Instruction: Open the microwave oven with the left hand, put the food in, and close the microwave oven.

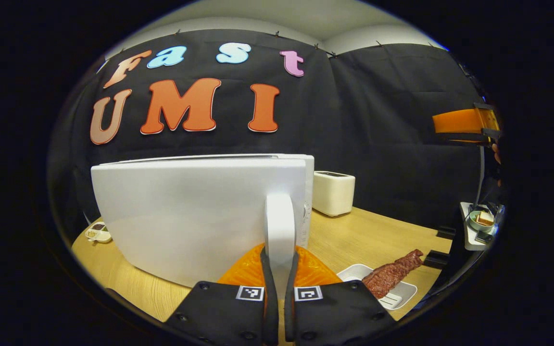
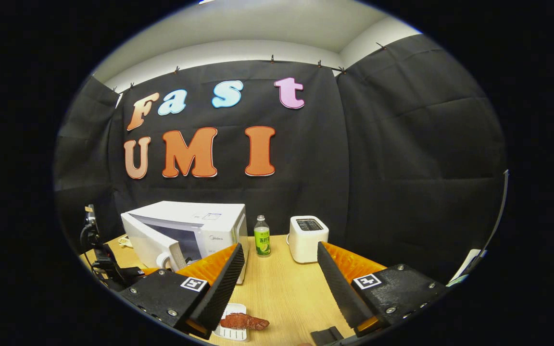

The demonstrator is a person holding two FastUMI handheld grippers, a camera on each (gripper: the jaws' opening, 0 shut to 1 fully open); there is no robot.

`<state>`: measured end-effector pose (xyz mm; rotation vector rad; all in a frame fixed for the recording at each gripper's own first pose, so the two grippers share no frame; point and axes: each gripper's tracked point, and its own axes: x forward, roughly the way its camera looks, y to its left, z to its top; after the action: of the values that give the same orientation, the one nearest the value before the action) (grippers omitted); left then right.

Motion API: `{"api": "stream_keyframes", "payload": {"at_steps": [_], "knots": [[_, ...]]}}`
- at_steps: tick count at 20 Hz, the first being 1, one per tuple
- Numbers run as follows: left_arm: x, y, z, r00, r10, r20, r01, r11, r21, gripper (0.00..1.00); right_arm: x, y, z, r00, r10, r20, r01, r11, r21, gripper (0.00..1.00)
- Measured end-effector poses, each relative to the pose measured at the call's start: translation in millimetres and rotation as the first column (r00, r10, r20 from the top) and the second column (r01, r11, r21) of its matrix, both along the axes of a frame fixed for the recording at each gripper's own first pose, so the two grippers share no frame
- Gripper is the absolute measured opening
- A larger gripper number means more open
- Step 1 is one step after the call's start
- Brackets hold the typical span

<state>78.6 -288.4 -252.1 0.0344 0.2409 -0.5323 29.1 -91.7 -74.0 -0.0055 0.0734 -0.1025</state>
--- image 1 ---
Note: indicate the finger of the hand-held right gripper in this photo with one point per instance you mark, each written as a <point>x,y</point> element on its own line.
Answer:
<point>455,121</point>

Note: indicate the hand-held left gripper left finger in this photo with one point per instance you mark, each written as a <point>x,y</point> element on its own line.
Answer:
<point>271,298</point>

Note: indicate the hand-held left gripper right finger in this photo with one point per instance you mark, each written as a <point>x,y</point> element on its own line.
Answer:
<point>289,307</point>

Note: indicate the brown meat strip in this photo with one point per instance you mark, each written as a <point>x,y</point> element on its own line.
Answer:
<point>387,276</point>

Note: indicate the white microwave oven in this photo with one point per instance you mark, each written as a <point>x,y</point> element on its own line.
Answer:
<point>185,216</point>

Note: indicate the grey metal pole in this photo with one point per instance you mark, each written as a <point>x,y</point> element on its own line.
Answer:
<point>480,178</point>

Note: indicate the white rectangular tray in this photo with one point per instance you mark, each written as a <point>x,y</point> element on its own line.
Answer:
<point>354,273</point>

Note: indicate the white bowl with toast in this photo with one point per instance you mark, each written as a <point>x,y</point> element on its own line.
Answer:
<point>481,220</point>

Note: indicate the black table clamp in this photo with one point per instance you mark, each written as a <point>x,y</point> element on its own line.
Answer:
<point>446,233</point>
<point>435,259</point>

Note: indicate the black phone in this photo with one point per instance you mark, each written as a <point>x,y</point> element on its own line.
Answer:
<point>484,237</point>

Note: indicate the white side table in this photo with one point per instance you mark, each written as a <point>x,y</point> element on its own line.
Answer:
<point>467,240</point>

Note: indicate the white toaster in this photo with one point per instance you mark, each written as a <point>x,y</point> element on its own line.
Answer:
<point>332,192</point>

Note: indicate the small white sauce dish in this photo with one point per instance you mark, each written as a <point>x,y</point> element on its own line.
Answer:
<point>98,233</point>

